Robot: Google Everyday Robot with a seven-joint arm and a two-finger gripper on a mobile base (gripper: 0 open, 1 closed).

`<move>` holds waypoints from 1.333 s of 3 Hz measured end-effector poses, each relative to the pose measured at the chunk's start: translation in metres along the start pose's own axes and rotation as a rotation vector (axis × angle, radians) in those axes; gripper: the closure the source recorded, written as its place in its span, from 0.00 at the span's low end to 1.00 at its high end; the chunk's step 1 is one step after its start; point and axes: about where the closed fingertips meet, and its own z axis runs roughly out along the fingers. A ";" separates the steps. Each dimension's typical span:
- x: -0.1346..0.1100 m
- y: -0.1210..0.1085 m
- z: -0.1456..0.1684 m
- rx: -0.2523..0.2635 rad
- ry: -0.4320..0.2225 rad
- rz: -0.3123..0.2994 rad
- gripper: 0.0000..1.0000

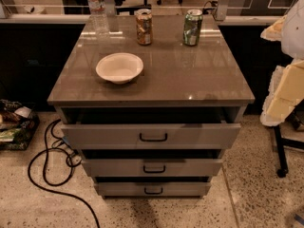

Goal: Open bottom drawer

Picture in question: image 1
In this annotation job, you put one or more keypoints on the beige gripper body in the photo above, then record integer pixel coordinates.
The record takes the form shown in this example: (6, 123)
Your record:
(294, 32)

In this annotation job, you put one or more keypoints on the grey bottom drawer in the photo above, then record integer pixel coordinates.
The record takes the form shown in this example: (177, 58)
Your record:
(152, 189)

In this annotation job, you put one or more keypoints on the grey drawer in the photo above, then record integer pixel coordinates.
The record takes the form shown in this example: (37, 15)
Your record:
(152, 167)
(152, 189)
(151, 136)

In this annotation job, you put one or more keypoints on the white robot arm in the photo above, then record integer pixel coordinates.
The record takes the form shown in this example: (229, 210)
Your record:
(286, 88)

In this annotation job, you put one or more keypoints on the grey top drawer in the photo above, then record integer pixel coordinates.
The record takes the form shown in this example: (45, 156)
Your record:
(151, 136)

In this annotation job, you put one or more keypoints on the grey drawer cabinet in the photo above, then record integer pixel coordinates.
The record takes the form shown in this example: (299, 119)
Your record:
(178, 85)

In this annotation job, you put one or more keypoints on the grey middle drawer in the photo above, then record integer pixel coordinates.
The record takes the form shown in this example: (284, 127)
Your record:
(152, 167)

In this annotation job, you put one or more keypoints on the black stand leg with caster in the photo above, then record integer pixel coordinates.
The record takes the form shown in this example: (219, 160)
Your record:
(297, 121)

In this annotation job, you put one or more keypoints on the green soda can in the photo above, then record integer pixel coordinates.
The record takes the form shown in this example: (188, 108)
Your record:
(192, 26)

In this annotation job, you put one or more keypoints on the orange soda can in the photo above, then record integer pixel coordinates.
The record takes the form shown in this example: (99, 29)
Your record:
(144, 26)

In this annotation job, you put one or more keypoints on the white paper bowl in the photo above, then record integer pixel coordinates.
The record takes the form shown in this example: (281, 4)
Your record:
(119, 68)

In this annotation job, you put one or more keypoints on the clear plastic water bottle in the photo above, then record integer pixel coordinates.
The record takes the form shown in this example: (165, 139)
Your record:
(97, 11)

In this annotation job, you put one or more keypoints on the box of snack bags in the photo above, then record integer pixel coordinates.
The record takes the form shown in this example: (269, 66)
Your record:
(18, 123)

